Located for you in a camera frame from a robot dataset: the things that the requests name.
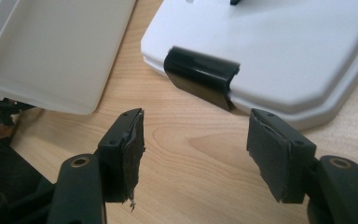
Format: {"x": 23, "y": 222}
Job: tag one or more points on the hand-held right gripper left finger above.
{"x": 118, "y": 155}

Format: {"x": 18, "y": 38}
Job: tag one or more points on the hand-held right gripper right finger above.
{"x": 279, "y": 155}

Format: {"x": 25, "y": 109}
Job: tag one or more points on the beige plastic tray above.
{"x": 52, "y": 53}

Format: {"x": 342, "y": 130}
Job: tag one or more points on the white plastic lid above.
{"x": 276, "y": 46}

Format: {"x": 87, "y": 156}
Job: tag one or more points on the black box latch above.
{"x": 199, "y": 74}

